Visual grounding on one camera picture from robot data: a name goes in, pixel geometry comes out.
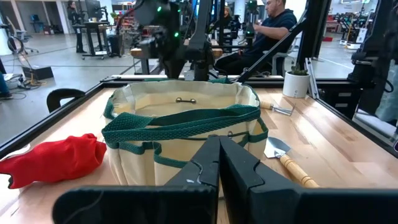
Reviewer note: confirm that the black robot arm green light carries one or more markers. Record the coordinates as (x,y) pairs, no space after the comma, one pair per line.
(250,31)

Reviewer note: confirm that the person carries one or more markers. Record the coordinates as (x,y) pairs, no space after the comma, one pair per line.
(273,34)
(73,14)
(227,14)
(3,87)

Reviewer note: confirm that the red gardening glove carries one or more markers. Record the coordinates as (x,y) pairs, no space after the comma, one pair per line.
(56,158)

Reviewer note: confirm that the white pot with succulent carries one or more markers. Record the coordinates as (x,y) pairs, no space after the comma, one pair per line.
(295,85)

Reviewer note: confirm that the cream gardening bag green trim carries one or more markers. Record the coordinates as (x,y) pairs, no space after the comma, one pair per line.
(140,168)

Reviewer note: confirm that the wooden workbench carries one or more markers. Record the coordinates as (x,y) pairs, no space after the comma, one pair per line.
(136,53)

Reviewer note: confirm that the white equipment cart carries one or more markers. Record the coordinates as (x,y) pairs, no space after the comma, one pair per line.
(360,35)

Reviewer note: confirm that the black vertical frame post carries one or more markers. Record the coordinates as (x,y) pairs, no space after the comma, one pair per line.
(312,31)

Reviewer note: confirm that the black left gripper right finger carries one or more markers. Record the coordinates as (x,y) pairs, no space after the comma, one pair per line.
(311,207)

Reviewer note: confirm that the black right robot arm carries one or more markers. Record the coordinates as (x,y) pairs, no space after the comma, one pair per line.
(169,37)

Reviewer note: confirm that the aluminium profile bar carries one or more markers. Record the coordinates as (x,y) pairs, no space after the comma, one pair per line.
(311,81)

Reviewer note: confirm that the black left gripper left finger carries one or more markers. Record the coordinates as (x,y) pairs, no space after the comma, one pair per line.
(124,205)

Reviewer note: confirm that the black chair back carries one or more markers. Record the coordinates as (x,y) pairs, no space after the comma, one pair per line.
(62,93)

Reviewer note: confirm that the flat black box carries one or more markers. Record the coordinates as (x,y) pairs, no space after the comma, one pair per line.
(38,73)

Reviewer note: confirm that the black diagonal frame strut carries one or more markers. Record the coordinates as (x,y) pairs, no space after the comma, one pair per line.
(270,53)

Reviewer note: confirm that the black equipment column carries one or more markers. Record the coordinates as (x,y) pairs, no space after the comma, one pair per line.
(373,46)

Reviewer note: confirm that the black rolling desk cart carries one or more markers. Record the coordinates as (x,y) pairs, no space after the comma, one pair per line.
(93,26)

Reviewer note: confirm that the grey office chair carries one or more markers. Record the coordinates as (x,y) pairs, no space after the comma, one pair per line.
(18,34)

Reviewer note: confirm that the black drawer unit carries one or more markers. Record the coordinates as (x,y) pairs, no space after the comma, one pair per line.
(339,99)

